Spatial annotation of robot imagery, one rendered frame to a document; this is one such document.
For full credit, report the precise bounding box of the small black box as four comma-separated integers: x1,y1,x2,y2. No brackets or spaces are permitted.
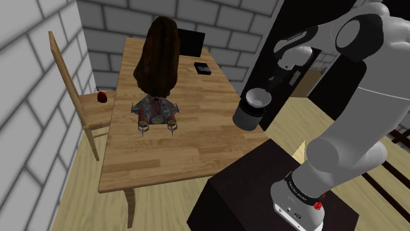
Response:
193,61,212,76

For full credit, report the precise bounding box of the black flat screen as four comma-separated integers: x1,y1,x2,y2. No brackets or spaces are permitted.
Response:
177,28,206,58

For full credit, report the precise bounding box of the wooden table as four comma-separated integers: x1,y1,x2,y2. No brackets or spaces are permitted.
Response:
97,36,270,230

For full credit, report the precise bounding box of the dark robot stand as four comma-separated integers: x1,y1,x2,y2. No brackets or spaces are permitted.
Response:
187,138,360,231

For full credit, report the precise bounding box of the tall dark brown rounded object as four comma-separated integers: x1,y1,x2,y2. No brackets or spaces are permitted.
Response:
133,16,180,98

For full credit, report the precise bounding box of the grey and red toy spaceship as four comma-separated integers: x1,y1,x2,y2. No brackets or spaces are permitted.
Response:
130,94,180,137

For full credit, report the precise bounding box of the wooden chair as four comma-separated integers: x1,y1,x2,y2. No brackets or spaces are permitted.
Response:
47,31,118,162

